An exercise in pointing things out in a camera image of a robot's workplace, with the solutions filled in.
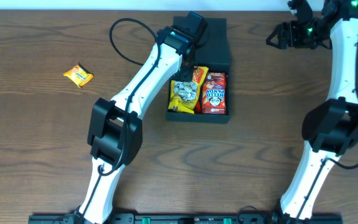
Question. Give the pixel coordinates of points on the red Hacks candy bag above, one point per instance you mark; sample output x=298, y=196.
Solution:
x=198, y=108

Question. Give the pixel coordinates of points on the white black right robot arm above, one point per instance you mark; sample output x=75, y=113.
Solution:
x=331, y=128

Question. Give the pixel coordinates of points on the yellow blue candy packet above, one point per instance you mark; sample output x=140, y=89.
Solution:
x=79, y=76

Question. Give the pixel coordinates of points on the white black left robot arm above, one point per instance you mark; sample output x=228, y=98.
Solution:
x=115, y=129

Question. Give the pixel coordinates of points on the orange yellow candy packet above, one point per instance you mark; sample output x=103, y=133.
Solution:
x=199, y=75

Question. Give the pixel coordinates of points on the yellow snack bag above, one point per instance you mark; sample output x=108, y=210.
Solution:
x=183, y=96

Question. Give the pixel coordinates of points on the black mounting rail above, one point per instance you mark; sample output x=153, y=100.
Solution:
x=129, y=218

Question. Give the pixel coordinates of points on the black foldable container box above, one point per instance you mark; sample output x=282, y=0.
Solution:
x=214, y=53

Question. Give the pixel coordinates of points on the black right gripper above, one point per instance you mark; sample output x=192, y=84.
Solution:
x=291, y=40

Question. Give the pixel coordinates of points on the red Hello Panda box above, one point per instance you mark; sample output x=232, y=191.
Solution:
x=214, y=94

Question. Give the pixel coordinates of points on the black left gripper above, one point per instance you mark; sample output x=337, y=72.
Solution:
x=184, y=76

